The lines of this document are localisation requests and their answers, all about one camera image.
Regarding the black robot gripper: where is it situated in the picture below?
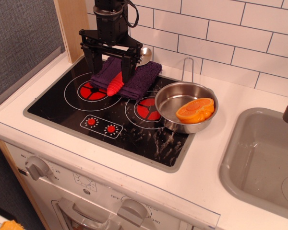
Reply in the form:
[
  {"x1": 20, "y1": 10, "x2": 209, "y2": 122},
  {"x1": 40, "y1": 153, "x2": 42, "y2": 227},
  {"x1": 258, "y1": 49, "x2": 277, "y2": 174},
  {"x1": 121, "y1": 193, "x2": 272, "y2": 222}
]
[{"x1": 79, "y1": 18, "x2": 143, "y2": 83}]

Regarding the orange toy bell pepper half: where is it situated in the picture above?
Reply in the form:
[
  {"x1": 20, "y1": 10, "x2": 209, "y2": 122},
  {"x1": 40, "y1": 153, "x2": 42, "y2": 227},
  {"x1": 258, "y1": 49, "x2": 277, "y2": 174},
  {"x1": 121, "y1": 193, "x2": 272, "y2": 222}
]
[{"x1": 176, "y1": 98, "x2": 215, "y2": 124}]

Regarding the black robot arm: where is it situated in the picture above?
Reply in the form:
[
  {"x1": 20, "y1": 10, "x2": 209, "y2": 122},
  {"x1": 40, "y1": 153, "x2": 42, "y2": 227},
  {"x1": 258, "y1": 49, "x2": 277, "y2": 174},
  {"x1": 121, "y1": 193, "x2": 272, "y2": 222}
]
[{"x1": 79, "y1": 0, "x2": 143, "y2": 83}]

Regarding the red left stove knob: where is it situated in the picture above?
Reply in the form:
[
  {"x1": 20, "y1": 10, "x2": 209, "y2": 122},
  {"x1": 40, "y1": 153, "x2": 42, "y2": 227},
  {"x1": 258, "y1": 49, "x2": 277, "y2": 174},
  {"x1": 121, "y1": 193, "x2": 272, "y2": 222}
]
[{"x1": 87, "y1": 118, "x2": 96, "y2": 127}]

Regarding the red stove knob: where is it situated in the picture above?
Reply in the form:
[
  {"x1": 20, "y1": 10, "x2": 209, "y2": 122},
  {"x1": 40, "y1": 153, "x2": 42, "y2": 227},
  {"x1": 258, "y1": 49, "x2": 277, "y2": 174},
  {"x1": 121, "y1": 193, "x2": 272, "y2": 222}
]
[
  {"x1": 87, "y1": 118, "x2": 96, "y2": 127},
  {"x1": 107, "y1": 125, "x2": 116, "y2": 133}
]

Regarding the red right stove knob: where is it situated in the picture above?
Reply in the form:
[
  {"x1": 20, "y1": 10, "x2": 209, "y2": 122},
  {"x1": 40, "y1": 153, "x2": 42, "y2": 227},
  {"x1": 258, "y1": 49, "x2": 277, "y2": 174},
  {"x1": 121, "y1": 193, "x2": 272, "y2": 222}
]
[{"x1": 107, "y1": 125, "x2": 116, "y2": 133}]

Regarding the black toy stove top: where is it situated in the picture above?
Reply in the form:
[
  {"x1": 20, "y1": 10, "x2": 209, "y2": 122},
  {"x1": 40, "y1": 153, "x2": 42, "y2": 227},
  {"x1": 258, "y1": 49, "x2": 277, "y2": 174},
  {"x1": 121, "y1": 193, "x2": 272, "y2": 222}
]
[{"x1": 24, "y1": 58, "x2": 193, "y2": 173}]

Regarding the purple folded towel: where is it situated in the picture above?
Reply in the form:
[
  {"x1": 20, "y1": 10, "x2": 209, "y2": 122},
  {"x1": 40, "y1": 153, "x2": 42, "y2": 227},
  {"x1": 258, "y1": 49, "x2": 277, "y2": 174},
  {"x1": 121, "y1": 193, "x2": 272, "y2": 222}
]
[{"x1": 90, "y1": 57, "x2": 162, "y2": 101}]

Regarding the stainless steel pan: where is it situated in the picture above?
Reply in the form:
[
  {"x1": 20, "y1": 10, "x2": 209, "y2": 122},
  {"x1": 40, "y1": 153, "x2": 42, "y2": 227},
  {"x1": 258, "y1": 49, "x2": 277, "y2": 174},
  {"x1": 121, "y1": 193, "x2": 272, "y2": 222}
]
[{"x1": 155, "y1": 71, "x2": 218, "y2": 134}]

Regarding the grey left oven knob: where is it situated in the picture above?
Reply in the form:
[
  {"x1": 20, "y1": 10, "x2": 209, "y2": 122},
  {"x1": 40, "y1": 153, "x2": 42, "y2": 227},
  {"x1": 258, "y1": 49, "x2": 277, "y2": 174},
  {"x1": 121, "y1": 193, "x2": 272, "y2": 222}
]
[{"x1": 25, "y1": 156, "x2": 49, "y2": 181}]

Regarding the grey oven knob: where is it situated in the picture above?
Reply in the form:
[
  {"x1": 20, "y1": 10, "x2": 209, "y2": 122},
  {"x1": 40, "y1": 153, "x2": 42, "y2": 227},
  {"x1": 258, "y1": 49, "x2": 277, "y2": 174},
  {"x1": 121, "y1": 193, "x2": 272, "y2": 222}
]
[
  {"x1": 117, "y1": 199, "x2": 148, "y2": 227},
  {"x1": 25, "y1": 156, "x2": 49, "y2": 181}
]

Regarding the white toy oven front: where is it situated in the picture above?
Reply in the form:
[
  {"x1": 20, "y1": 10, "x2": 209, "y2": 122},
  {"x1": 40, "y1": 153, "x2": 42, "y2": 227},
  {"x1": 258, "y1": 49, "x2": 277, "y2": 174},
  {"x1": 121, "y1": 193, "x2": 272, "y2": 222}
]
[{"x1": 6, "y1": 144, "x2": 206, "y2": 230}]

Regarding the grey right oven knob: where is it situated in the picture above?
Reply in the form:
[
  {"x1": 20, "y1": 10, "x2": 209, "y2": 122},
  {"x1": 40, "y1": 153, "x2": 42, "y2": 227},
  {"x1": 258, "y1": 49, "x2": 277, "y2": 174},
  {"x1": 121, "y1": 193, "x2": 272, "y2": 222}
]
[{"x1": 117, "y1": 199, "x2": 148, "y2": 227}]

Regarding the grey sink basin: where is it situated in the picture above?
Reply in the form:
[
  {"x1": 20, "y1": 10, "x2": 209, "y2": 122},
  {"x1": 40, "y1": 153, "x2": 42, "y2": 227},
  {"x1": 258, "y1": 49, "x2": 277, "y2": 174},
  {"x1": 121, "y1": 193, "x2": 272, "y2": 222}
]
[{"x1": 219, "y1": 108, "x2": 288, "y2": 219}]

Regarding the orange object bottom corner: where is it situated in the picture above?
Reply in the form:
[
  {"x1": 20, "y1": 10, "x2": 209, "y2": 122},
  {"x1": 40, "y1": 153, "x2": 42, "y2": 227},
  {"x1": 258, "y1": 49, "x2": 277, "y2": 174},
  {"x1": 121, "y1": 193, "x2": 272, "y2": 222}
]
[{"x1": 0, "y1": 220, "x2": 24, "y2": 230}]

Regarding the red handled metal spoon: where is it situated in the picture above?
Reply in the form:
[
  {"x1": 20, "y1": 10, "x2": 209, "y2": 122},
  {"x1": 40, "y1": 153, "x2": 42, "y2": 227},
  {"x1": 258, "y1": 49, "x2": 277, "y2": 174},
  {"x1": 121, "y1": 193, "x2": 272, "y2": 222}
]
[{"x1": 107, "y1": 47, "x2": 152, "y2": 96}]

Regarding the black cable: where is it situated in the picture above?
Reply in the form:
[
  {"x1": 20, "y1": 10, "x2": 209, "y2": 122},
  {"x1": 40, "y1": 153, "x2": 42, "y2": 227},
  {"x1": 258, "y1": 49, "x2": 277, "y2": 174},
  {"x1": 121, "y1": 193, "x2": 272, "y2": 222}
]
[{"x1": 121, "y1": 0, "x2": 140, "y2": 28}]

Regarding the wooden side post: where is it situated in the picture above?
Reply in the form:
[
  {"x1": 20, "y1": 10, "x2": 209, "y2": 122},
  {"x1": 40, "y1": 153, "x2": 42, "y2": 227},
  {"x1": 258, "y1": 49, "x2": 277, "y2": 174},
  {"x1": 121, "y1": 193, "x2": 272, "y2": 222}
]
[{"x1": 54, "y1": 0, "x2": 89, "y2": 63}]

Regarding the grey oven door handle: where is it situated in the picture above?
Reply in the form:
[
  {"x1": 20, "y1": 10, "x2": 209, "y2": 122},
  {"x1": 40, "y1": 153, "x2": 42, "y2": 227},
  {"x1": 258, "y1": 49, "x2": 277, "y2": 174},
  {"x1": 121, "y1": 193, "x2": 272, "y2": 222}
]
[{"x1": 58, "y1": 198, "x2": 121, "y2": 230}]

